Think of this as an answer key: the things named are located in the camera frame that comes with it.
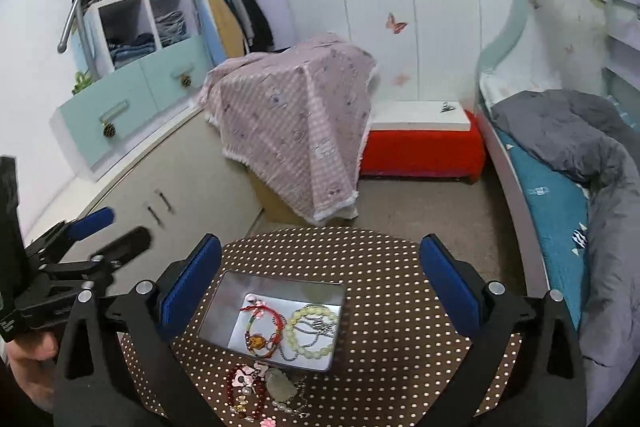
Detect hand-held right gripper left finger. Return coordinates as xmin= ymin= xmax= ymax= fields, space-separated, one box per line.
xmin=52 ymin=233 xmax=236 ymax=427

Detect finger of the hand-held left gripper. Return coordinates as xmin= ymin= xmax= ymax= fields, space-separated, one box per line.
xmin=46 ymin=227 xmax=152 ymax=295
xmin=24 ymin=206 xmax=117 ymax=265

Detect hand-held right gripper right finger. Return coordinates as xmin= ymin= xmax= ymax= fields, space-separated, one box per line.
xmin=415 ymin=233 xmax=587 ymax=427

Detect grey metal box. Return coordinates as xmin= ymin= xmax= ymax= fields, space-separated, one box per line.
xmin=197 ymin=271 xmax=347 ymax=374

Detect pink white cat charm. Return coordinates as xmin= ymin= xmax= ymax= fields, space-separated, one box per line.
xmin=235 ymin=361 xmax=272 ymax=389

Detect dark red bead bracelet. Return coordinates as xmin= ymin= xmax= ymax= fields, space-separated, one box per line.
xmin=225 ymin=364 xmax=268 ymax=423

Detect pale jade pendant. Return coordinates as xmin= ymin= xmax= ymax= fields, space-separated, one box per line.
xmin=265 ymin=369 xmax=297 ymax=401

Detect small items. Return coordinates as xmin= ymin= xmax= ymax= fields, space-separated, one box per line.
xmin=271 ymin=379 xmax=312 ymax=419

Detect person's left hand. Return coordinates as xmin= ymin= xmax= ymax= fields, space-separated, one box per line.
xmin=7 ymin=336 xmax=58 ymax=413

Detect brown polka dot tablecloth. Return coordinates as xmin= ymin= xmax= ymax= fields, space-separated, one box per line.
xmin=117 ymin=227 xmax=524 ymax=427

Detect beige cabinet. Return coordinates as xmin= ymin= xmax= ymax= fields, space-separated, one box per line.
xmin=22 ymin=106 xmax=267 ymax=250

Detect teal printed bedsheet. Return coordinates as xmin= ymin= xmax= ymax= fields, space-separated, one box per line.
xmin=494 ymin=129 xmax=592 ymax=332

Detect red storage bench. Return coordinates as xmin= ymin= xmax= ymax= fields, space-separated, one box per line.
xmin=358 ymin=109 xmax=487 ymax=184

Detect green plastic plant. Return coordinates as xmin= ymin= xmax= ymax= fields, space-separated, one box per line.
xmin=72 ymin=70 xmax=94 ymax=96

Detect teal drawer unit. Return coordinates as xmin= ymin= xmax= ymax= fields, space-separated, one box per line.
xmin=49 ymin=34 xmax=212 ymax=181

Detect folded blue jeans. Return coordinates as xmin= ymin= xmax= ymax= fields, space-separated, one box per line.
xmin=107 ymin=34 xmax=156 ymax=68

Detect white bench top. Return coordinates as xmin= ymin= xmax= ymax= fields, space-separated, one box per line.
xmin=371 ymin=100 xmax=474 ymax=134

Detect pink checked cloth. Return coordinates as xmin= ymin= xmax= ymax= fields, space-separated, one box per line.
xmin=197 ymin=33 xmax=379 ymax=224

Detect grey duvet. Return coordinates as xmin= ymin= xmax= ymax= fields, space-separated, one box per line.
xmin=489 ymin=89 xmax=640 ymax=424

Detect folded grey clothes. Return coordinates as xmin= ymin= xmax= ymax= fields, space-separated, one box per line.
xmin=153 ymin=9 xmax=189 ymax=41

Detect white pillow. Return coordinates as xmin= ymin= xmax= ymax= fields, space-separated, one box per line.
xmin=479 ymin=71 xmax=567 ymax=108

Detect row of hanging clothes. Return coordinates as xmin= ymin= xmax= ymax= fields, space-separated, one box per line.
xmin=182 ymin=0 xmax=275 ymax=68

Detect lilac bedside shelf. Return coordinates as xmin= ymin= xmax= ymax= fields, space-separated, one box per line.
xmin=599 ymin=0 xmax=640 ymax=130

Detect red string bracelet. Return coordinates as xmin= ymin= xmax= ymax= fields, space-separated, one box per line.
xmin=240 ymin=299 xmax=289 ymax=359

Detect silver chain necklace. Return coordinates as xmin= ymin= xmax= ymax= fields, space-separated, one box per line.
xmin=294 ymin=314 xmax=337 ymax=339

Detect pale green bead bracelet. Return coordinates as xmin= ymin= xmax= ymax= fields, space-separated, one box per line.
xmin=283 ymin=303 xmax=342 ymax=359

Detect teal bed frame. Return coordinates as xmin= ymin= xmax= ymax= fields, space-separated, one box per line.
xmin=472 ymin=0 xmax=640 ymax=308

